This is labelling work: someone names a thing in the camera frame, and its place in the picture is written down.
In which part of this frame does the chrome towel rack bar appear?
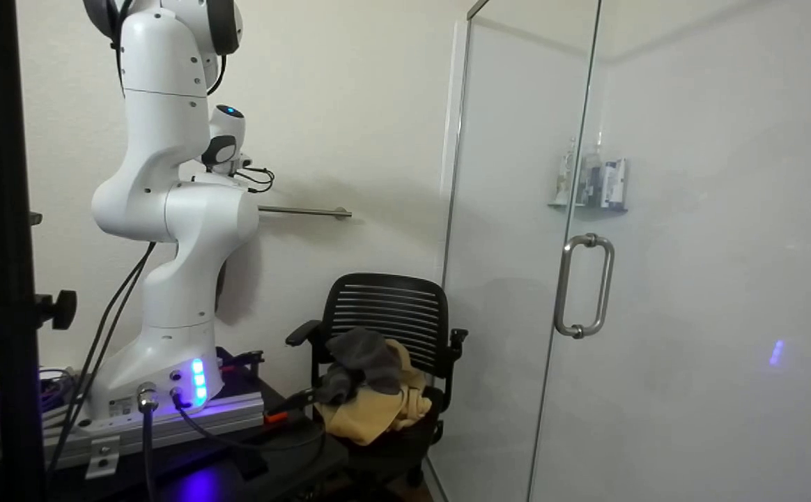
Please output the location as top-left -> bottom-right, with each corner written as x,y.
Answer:
257,204 -> 353,222

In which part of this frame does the dark gray crumpled towel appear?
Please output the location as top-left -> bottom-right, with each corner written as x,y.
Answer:
316,328 -> 412,411

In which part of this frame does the chrome door handle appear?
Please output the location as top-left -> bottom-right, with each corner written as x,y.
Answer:
553,231 -> 615,341

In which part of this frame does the gray metal corner bracket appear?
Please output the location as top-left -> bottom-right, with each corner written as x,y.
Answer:
82,443 -> 123,483

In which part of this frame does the chrome glass door hinge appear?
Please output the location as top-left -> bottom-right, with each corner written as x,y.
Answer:
546,151 -> 631,217

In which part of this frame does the black clamp knob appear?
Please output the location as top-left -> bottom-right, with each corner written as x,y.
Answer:
34,288 -> 82,333

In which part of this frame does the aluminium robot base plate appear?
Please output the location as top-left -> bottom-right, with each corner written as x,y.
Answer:
40,387 -> 271,469

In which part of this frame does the glass shower door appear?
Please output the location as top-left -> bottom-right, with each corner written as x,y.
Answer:
523,0 -> 811,502

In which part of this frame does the black cable with silver plug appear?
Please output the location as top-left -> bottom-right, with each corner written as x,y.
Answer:
135,383 -> 164,502

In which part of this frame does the yellow cloth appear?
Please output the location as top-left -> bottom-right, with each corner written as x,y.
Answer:
316,337 -> 438,447

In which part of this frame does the fixed glass shower panel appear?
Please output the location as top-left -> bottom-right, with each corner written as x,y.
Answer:
427,0 -> 606,502

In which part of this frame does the black cable bundle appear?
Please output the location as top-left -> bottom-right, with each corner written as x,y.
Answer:
44,241 -> 158,472

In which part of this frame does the black base cable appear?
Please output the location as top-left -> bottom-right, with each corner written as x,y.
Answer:
168,387 -> 274,458

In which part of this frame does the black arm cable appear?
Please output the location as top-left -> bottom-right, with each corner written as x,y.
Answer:
234,163 -> 280,195

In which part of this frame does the black stand pole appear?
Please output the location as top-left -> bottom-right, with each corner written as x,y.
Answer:
0,0 -> 51,502

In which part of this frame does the black clamp with purple strap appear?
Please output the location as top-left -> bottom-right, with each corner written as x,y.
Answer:
215,344 -> 267,386

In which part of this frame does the black mesh office chair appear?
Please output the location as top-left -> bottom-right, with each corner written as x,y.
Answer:
285,270 -> 470,492

